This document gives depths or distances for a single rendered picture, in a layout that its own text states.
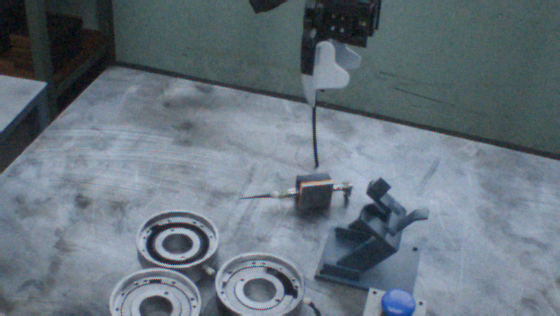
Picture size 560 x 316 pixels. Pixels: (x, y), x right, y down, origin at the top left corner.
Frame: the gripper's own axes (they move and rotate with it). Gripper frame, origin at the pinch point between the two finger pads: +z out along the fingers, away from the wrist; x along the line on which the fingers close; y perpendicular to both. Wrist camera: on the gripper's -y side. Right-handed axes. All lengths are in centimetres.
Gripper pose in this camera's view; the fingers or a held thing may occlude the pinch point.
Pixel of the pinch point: (312, 88)
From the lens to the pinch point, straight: 84.4
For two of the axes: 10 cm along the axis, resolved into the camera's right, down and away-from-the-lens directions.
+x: 3.5, -4.9, 8.0
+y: 9.3, 2.2, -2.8
